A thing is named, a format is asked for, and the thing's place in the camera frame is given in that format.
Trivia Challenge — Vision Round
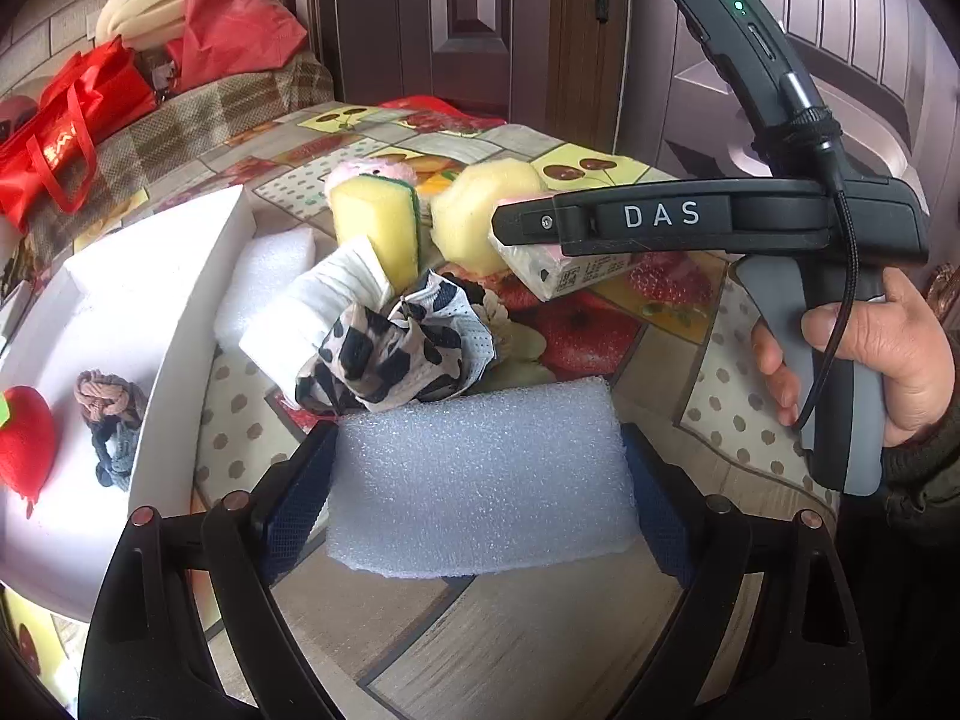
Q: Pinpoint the fruit print tablecloth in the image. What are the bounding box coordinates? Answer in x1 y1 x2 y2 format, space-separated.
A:
0 101 912 720

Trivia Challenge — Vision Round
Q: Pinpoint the plaid blanket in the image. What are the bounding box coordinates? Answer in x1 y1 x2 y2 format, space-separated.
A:
26 52 336 263

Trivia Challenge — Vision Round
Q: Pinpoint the brown wooden door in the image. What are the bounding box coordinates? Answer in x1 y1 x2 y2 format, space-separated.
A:
270 0 635 155

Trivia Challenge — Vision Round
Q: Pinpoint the pink white tissue pack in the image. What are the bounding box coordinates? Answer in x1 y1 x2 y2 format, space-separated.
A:
487 232 638 302

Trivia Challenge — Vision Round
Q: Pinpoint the pink brown hair scrunchie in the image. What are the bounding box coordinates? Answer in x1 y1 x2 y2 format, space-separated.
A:
73 369 147 428

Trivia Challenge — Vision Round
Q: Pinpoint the red helmet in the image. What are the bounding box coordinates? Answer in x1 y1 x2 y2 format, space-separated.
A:
0 96 42 140

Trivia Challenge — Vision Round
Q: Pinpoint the large white foam block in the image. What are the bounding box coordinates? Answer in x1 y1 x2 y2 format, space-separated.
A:
326 376 640 580

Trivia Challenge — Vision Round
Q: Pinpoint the leopard print scrunchie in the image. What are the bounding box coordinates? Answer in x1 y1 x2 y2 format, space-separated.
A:
295 306 464 415

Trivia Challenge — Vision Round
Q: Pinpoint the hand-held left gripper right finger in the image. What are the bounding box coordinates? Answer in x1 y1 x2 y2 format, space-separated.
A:
615 424 875 720

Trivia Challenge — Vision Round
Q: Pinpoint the red strawberry plush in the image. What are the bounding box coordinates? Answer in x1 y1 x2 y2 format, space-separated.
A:
0 385 59 518

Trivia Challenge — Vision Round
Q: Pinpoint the dark cloth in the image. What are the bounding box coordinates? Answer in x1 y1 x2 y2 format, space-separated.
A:
135 43 185 100

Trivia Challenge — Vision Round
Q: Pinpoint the red cloth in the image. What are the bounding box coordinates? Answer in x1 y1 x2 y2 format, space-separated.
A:
379 94 511 130

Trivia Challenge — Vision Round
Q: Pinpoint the white cardboard box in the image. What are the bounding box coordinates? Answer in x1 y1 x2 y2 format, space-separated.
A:
0 184 256 623

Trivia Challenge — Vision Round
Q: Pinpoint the person's right forearm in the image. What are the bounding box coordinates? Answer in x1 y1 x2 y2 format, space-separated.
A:
879 416 960 545

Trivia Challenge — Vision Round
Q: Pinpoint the plain yellow sponge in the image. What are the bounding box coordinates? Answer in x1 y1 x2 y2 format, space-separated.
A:
431 163 545 276

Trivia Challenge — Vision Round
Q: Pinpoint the yellow green scouring sponge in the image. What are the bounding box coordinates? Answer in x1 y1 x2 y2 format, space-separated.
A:
330 174 422 293

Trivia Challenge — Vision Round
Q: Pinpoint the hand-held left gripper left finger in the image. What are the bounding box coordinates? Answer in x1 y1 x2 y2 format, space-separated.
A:
79 424 353 720

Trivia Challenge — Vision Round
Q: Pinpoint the person's right hand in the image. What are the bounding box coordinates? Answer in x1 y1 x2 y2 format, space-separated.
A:
752 270 959 451

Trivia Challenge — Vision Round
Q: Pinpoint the pink plush toy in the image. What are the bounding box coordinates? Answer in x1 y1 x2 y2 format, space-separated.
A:
322 152 428 200

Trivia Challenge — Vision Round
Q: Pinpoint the mauve metal door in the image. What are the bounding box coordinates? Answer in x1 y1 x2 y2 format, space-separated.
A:
615 0 960 286

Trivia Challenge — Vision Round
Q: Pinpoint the white towel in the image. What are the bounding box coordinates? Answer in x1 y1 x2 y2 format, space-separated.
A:
238 235 395 391

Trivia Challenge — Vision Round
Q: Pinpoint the red plastic bag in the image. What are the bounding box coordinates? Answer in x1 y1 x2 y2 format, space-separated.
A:
165 0 308 91

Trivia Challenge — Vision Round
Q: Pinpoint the dark blue hair scrunchie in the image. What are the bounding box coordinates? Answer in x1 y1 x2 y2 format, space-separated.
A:
91 420 145 492

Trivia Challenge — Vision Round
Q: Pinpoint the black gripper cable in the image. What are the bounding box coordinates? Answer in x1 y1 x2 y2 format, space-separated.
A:
780 71 863 432

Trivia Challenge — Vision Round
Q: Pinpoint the small white foam block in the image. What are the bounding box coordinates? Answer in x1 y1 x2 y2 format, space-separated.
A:
214 231 320 352

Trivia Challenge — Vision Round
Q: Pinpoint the red bag with handles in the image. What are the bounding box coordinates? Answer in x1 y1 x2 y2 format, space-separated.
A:
0 37 156 231

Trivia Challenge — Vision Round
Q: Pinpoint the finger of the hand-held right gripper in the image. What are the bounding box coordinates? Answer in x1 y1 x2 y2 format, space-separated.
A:
491 195 599 247

